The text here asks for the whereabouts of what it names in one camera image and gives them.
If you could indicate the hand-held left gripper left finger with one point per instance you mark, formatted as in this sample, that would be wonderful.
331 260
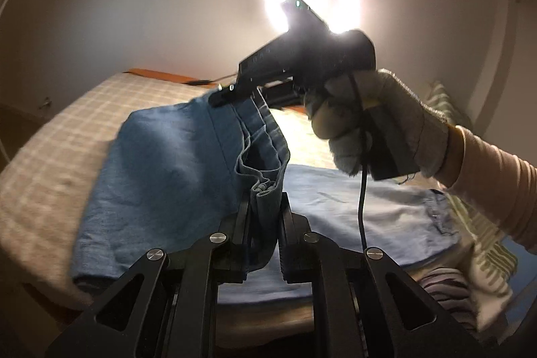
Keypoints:
197 270

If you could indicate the blue denim pants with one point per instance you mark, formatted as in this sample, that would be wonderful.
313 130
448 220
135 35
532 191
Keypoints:
168 182

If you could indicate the person's right forearm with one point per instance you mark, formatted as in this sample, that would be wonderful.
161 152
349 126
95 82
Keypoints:
499 177

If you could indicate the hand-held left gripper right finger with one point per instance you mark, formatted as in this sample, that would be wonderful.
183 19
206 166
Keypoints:
331 270

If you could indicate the person's right hand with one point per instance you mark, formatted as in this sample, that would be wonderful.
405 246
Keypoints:
402 114

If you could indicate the checked bed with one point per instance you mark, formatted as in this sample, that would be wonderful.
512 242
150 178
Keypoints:
50 156

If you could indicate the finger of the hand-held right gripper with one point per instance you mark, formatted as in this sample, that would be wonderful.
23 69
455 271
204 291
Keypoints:
283 94
233 94

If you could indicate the green patterned white pillow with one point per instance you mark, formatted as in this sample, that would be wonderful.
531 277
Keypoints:
491 253

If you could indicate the black white striped cloth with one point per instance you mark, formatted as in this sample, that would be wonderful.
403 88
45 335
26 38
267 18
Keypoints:
449 291

